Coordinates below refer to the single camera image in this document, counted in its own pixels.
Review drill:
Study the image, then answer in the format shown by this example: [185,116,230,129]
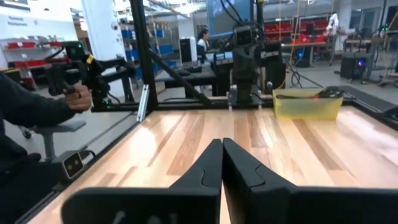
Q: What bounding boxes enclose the black tower with purple light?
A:
[340,52,368,80]

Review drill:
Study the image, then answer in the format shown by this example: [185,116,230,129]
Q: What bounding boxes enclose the wooden workbench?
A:
[341,37,392,82]

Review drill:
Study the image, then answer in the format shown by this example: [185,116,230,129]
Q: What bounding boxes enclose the person's hand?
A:
[63,82,93,113]

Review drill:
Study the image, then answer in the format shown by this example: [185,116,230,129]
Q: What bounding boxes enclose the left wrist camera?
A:
[233,24,259,47]

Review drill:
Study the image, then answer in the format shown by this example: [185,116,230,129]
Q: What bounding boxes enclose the shelf with red bins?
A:
[0,35,73,74]

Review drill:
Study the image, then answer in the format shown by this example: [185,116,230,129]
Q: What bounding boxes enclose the white pillar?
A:
[81,0,127,99]

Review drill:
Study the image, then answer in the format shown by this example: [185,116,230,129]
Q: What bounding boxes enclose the shelf with blue bins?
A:
[120,24,178,80]

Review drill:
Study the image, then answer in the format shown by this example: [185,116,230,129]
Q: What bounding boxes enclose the black keyboard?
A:
[180,60,203,74]

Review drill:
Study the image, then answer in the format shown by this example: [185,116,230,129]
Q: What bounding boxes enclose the silver aluminium bracket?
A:
[136,83,150,123]

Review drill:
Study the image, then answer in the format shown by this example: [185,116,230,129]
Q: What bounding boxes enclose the grey office desk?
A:
[154,67,218,98]

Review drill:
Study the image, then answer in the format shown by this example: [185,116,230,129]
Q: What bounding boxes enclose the black metal table frame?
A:
[14,0,398,224]

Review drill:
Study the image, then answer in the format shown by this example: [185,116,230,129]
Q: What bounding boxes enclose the black computer case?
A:
[264,42,287,93]

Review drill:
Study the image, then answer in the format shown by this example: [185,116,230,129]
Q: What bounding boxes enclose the grey depth camera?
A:
[61,151,85,180]

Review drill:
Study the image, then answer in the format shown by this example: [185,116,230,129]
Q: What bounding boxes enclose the monitor with blue screen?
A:
[206,0,255,39]

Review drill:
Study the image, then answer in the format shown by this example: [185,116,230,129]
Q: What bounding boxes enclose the black computer tower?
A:
[179,37,198,63]

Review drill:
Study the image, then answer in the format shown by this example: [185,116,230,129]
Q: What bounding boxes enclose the yellow translucent plastic bin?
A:
[272,88,345,121]

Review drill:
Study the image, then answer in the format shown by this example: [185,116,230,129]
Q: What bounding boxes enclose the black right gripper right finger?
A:
[222,138,398,224]

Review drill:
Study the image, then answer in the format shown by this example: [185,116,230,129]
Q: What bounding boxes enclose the grey stool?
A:
[20,120,87,161]

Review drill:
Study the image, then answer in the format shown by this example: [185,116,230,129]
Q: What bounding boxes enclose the seated person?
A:
[196,28,211,62]

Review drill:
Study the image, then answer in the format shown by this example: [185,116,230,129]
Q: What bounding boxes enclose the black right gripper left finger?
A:
[60,138,224,224]

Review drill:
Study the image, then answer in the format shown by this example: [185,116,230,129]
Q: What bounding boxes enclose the long black cable red tie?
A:
[275,86,345,100]

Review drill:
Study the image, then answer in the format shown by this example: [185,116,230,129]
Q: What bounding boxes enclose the long rack with red bins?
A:
[263,17,331,46]

